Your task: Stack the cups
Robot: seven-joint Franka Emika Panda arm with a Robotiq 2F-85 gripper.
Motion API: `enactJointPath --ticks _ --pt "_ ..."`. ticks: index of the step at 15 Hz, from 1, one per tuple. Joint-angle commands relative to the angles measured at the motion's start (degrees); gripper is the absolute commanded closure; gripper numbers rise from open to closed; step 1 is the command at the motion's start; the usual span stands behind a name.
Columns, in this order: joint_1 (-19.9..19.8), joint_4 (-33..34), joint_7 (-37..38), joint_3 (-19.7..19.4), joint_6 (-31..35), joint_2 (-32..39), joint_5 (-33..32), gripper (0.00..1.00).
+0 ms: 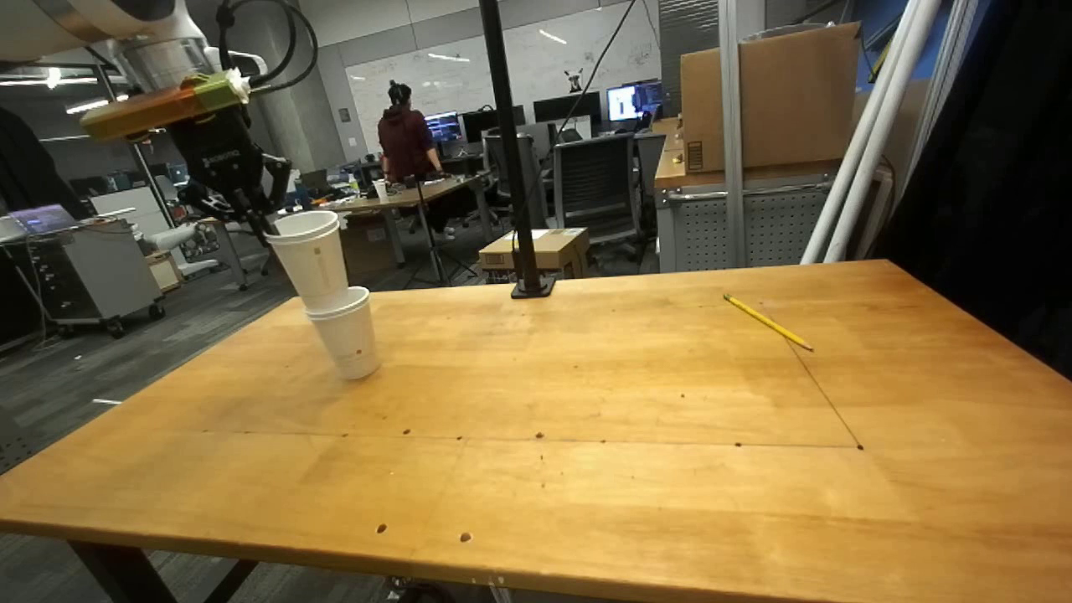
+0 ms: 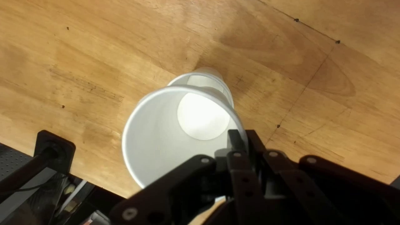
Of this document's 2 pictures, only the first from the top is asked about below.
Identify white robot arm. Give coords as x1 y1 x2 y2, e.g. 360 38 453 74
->
0 0 277 222

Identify large cardboard box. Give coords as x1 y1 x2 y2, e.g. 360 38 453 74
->
680 23 857 174

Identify seated person red shirt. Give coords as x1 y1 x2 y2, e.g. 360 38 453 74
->
378 82 442 186

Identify white leaning pipes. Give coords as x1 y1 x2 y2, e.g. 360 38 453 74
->
802 0 981 264

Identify grey cabinet workbench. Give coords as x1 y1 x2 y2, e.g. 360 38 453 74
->
652 139 833 272

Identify white foam cup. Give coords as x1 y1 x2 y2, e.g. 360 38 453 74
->
313 285 378 382
267 211 350 307

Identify yellow pencil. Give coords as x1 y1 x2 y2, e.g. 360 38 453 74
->
723 294 815 353

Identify grey rolling cart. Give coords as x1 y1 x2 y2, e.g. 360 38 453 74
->
5 206 162 338

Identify black vertical pole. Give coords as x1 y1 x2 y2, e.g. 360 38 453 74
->
479 0 553 297

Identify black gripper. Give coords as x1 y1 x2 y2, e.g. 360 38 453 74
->
168 109 270 222

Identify computer monitor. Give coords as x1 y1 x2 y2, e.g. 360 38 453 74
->
606 82 663 123

